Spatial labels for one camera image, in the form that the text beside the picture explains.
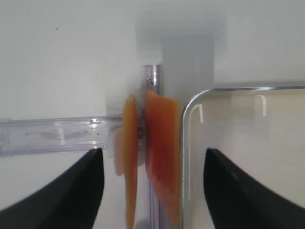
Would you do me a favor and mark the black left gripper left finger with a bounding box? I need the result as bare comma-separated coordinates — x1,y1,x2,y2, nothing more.
0,148,105,229

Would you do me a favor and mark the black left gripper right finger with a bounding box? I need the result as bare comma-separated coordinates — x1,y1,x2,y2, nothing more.
203,148,305,229

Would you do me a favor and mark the orange cheese slice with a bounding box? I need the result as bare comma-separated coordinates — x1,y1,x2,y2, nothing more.
122,95,138,229
144,91,181,229

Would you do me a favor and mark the white rectangular serving tray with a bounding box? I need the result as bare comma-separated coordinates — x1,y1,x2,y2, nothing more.
180,86,305,229

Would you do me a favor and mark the clear acrylic rack left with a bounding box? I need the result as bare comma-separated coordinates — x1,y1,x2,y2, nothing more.
0,65,171,229

